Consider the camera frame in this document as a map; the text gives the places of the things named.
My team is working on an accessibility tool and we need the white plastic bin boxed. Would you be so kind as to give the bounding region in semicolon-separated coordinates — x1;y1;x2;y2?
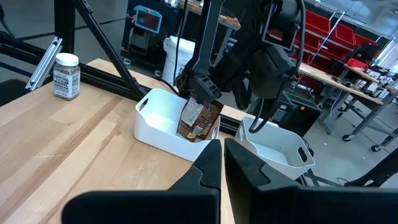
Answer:
234;116;317;180
132;88;221;162

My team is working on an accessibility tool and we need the blue framed screen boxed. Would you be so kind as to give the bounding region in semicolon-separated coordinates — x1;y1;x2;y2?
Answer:
134;5;163;34

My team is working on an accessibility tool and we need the white bucket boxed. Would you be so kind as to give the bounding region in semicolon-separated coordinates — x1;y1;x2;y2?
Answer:
161;35;196;86

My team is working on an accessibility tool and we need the black equipment cart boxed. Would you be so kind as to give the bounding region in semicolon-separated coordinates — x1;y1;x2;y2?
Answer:
121;0;187;68

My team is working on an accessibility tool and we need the wooden workbench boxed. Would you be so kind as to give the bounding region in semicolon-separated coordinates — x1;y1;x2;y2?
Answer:
297;62;398;153

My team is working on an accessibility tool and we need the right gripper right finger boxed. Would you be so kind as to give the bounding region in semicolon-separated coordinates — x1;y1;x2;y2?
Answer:
224;138;398;224

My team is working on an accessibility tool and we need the silver aluminium extrusion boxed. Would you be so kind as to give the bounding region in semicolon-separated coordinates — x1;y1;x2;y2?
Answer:
24;36;63;91

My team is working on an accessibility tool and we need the white lid seasoning jar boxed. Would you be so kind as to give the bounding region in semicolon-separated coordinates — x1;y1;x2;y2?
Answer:
52;52;81;101

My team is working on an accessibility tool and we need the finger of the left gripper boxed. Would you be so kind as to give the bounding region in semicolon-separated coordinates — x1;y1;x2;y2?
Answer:
231;74;249;110
188;73;222;105

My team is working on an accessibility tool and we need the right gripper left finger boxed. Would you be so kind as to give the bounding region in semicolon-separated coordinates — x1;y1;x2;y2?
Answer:
61;139;223;224

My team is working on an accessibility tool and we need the red storage bin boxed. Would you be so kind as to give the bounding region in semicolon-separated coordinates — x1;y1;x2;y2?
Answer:
329;22;356;47
345;58;368;70
304;9;331;37

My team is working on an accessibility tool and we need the black equipment case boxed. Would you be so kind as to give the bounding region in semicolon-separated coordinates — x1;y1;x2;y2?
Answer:
270;91;323;138

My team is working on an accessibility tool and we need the brown seasoning packet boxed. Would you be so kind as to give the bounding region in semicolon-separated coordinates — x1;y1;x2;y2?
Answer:
176;95;225;143

